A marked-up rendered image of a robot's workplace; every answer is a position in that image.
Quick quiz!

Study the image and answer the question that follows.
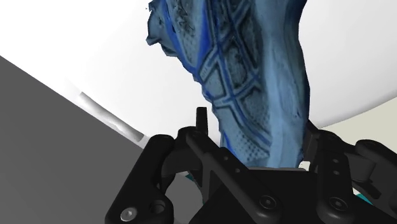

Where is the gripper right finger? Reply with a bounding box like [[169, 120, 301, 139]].
[[301, 120, 397, 224]]

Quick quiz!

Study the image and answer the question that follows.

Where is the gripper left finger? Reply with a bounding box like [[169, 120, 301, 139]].
[[104, 106, 282, 224]]

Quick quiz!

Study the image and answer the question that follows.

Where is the blue sports shoe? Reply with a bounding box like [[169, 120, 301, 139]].
[[145, 0, 311, 170]]

